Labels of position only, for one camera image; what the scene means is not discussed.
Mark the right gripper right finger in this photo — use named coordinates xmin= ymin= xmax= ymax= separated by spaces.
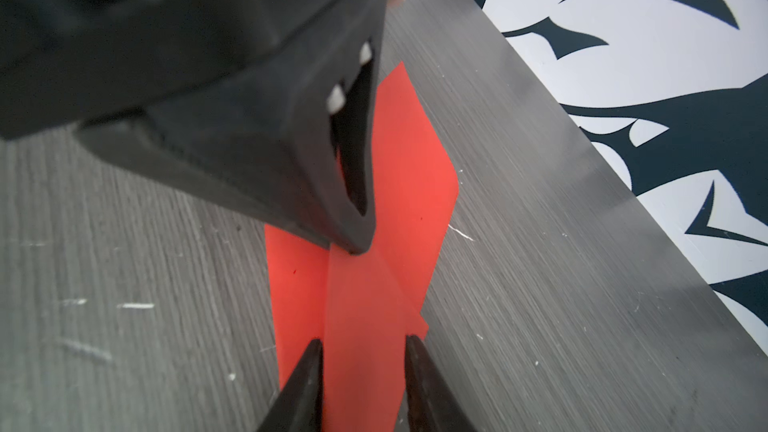
xmin=404 ymin=335 xmax=477 ymax=432

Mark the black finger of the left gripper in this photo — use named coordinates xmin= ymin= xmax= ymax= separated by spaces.
xmin=75 ymin=0 xmax=387 ymax=254

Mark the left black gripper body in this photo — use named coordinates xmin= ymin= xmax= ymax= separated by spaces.
xmin=1 ymin=0 xmax=342 ymax=140

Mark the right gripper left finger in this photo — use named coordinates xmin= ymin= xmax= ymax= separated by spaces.
xmin=257 ymin=339 xmax=323 ymax=432

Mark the red square paper sheet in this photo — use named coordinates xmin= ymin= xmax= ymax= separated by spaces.
xmin=265 ymin=64 xmax=459 ymax=431

